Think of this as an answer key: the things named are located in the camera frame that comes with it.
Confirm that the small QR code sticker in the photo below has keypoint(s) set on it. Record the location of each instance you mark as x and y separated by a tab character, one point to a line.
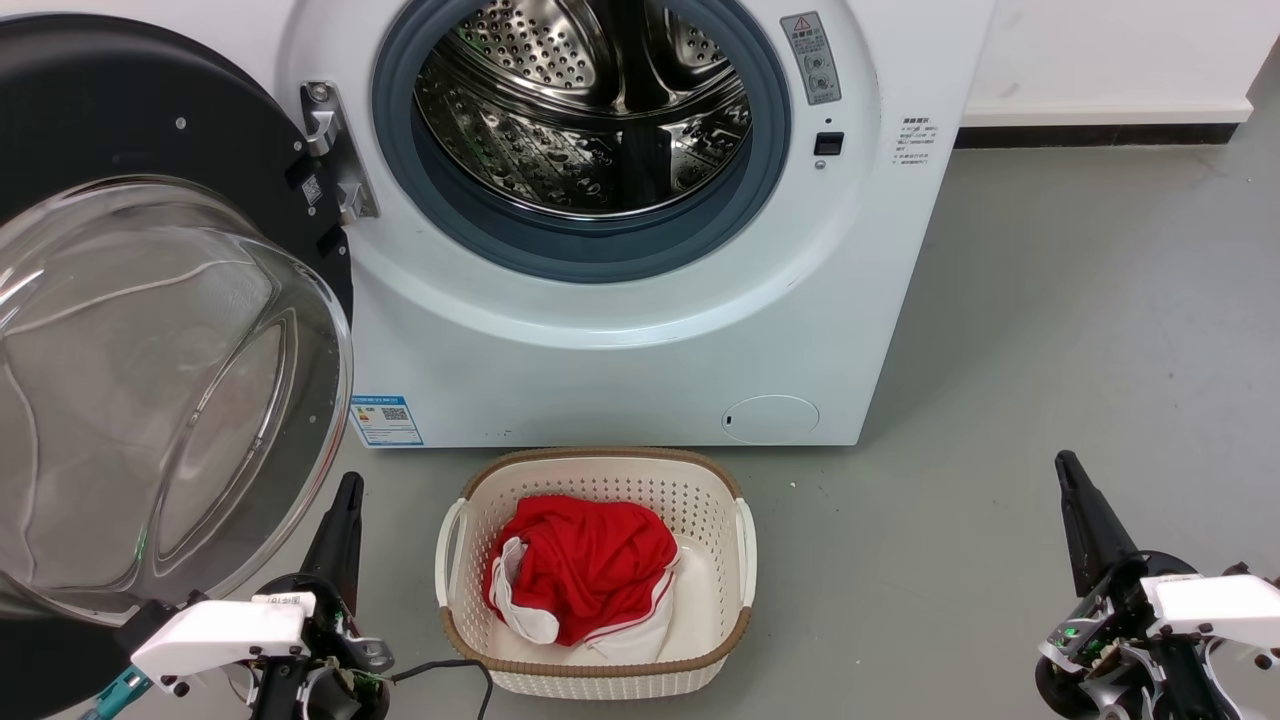
312	189

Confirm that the perforated steel washer drum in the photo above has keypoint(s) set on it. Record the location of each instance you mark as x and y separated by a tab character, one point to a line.
560	140

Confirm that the round white filter cover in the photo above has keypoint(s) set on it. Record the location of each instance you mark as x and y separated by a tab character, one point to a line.
770	420

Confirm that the metal door hinge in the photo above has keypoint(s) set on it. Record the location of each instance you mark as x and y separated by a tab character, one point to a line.
335	150

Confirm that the round black glass washer door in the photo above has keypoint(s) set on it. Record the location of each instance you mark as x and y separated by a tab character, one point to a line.
100	100

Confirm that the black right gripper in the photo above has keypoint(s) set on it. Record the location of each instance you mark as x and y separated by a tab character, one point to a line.
1120	670

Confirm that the blue energy label sticker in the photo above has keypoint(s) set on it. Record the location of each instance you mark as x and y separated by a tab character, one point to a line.
392	421

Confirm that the cream perforated laundry basket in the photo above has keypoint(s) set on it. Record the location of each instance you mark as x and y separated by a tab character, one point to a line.
600	675

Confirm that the grey warning label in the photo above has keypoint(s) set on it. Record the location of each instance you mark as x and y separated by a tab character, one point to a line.
812	58

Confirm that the teal connector piece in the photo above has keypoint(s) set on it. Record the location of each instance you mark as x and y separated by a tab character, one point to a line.
118	695

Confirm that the white front-load washing machine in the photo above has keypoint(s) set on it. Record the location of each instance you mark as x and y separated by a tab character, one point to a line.
620	390

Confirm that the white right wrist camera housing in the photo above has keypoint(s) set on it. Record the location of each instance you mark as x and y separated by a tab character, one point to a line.
1215	605

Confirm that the black door latch socket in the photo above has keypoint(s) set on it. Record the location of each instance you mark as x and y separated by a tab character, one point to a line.
829	143

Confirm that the small printed text sticker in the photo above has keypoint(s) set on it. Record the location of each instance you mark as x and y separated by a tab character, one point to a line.
915	140

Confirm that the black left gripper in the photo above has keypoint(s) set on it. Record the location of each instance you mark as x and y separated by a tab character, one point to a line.
325	680

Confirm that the red garment with white trim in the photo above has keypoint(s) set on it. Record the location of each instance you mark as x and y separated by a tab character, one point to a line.
590	570

